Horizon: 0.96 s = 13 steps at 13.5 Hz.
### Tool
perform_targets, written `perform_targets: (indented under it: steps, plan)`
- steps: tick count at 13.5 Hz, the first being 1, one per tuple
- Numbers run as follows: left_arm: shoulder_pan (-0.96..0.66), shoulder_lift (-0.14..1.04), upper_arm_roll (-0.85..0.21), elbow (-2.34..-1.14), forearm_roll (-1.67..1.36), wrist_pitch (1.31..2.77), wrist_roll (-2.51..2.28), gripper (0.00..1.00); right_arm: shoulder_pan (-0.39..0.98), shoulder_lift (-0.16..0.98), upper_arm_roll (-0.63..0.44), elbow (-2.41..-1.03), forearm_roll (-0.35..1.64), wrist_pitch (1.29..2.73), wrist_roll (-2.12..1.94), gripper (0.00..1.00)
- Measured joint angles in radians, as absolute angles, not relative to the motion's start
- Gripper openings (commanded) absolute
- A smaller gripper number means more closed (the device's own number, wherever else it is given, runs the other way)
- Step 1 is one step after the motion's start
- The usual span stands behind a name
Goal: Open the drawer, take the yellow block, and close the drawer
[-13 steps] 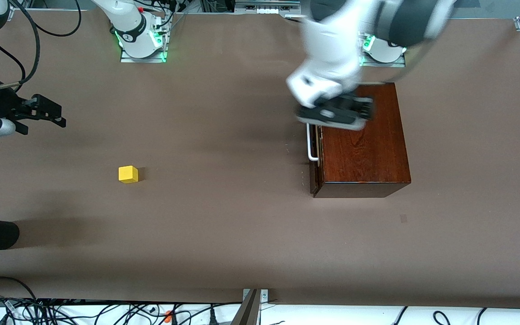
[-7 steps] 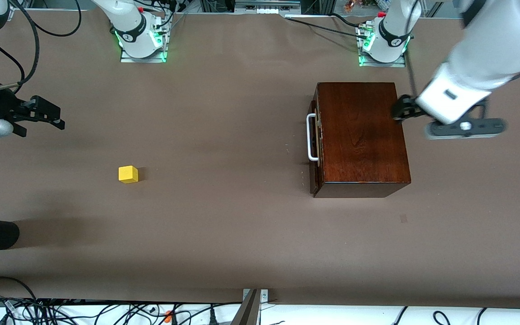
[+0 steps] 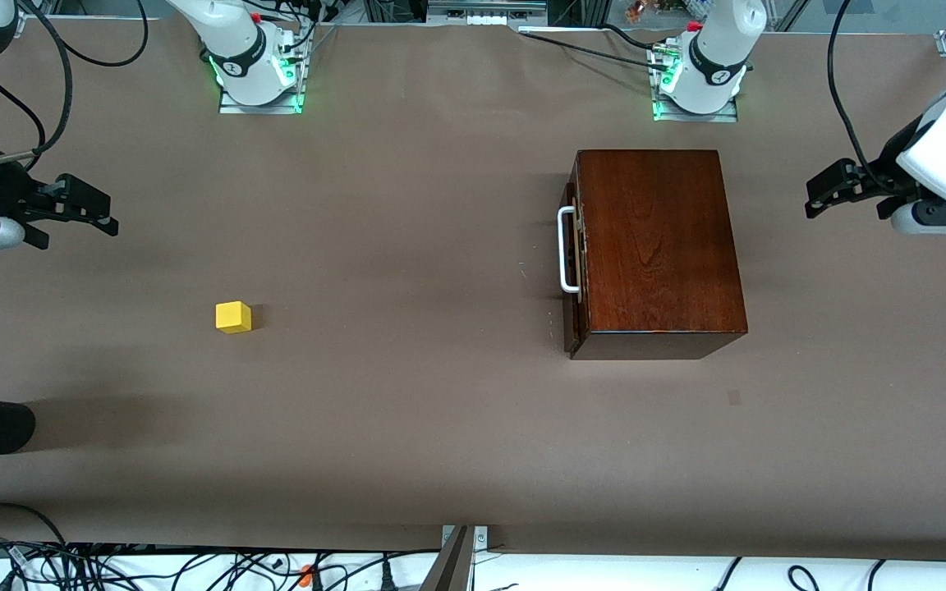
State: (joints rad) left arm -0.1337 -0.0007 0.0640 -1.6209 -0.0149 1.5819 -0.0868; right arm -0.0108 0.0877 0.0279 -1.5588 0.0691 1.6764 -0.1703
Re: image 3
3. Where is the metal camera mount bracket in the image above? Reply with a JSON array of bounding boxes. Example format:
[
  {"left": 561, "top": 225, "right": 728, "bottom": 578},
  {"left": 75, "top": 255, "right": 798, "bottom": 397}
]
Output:
[{"left": 420, "top": 525, "right": 490, "bottom": 591}]

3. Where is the grey power strip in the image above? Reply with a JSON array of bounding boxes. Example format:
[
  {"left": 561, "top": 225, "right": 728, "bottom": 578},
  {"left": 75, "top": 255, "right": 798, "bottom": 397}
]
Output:
[{"left": 426, "top": 0, "right": 549, "bottom": 25}]

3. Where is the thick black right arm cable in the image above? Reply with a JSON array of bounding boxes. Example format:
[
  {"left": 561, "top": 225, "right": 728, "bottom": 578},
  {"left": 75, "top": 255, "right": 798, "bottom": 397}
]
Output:
[{"left": 0, "top": 0, "right": 74, "bottom": 165}]

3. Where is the tangled black cable bundle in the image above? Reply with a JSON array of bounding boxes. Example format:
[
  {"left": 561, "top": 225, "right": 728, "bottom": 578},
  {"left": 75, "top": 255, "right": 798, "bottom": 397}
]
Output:
[{"left": 0, "top": 535, "right": 441, "bottom": 591}]

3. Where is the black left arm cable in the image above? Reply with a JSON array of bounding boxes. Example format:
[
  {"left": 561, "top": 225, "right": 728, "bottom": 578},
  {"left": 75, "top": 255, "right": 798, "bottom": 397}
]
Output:
[{"left": 828, "top": 0, "right": 876, "bottom": 173}]

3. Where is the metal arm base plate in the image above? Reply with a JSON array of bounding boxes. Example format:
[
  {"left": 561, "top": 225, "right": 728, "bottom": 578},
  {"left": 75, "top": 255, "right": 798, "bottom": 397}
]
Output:
[
  {"left": 652, "top": 97, "right": 739, "bottom": 123},
  {"left": 218, "top": 82, "right": 304, "bottom": 115}
]

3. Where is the black looped cable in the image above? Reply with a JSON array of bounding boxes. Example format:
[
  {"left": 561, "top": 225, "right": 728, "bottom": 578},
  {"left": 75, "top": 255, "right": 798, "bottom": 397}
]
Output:
[{"left": 0, "top": 502, "right": 71, "bottom": 551}]

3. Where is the short black table cable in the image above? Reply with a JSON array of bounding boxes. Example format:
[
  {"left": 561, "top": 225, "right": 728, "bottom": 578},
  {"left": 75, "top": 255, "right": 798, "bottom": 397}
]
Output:
[{"left": 600, "top": 23, "right": 663, "bottom": 48}]

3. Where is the long black table cable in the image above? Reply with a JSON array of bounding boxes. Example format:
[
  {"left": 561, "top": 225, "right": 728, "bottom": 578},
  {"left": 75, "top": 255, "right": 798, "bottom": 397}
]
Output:
[{"left": 520, "top": 31, "right": 671, "bottom": 65}]

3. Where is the yellow block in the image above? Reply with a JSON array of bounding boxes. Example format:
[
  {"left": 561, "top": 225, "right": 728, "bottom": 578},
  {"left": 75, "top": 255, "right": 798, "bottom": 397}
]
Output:
[{"left": 216, "top": 301, "right": 253, "bottom": 335}]

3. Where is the dark wooden drawer cabinet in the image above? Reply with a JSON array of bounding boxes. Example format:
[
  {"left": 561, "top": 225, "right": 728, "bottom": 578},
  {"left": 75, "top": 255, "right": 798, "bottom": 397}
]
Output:
[{"left": 569, "top": 149, "right": 749, "bottom": 360}]

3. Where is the wooden drawer with white handle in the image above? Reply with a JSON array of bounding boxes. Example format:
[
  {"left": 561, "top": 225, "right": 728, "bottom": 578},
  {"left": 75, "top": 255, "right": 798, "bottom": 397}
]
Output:
[{"left": 558, "top": 181, "right": 587, "bottom": 354}]

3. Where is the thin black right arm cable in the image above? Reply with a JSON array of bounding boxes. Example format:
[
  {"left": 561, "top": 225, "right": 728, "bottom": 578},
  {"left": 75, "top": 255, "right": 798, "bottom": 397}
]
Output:
[{"left": 0, "top": 62, "right": 47, "bottom": 149}]

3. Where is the hanging black cable loop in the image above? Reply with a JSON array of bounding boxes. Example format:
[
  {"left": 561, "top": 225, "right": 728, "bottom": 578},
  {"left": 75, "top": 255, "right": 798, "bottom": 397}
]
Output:
[{"left": 30, "top": 0, "right": 149, "bottom": 68}]

